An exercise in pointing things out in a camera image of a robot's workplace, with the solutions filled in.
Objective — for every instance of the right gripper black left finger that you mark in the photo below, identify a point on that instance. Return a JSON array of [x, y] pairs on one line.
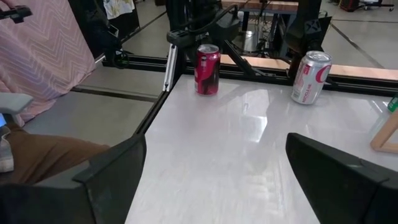
[[118, 174]]

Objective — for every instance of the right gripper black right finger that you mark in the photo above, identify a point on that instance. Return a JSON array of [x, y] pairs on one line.
[[329, 180]]

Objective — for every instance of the silver Diet Coke can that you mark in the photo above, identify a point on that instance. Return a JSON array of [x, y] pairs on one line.
[[308, 84]]

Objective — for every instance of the red Coca-Cola can white script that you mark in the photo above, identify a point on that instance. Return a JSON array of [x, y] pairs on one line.
[[206, 74]]

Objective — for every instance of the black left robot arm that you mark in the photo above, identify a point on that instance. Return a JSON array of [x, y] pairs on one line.
[[199, 18]]

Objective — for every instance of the wooden slatted shelf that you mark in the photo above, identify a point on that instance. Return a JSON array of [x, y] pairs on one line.
[[381, 143]]

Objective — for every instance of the wooden bench board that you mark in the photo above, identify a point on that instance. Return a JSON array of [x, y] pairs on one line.
[[357, 71]]

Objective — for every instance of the silver aluminium extrusion bar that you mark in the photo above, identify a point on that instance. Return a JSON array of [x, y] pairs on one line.
[[170, 68]]

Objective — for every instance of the grey armrest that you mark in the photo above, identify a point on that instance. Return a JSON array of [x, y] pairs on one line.
[[14, 102]]

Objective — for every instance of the person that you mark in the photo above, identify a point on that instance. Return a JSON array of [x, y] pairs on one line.
[[46, 56]]

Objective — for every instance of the black equipment rack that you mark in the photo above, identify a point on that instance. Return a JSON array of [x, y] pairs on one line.
[[93, 28]]

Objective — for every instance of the white patterned cloth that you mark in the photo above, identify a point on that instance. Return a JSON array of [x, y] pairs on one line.
[[119, 7]]

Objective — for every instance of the black wheeled cart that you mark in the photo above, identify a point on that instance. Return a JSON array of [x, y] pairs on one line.
[[349, 4]]

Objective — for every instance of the black handheld device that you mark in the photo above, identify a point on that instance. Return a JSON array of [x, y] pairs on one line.
[[18, 13]]

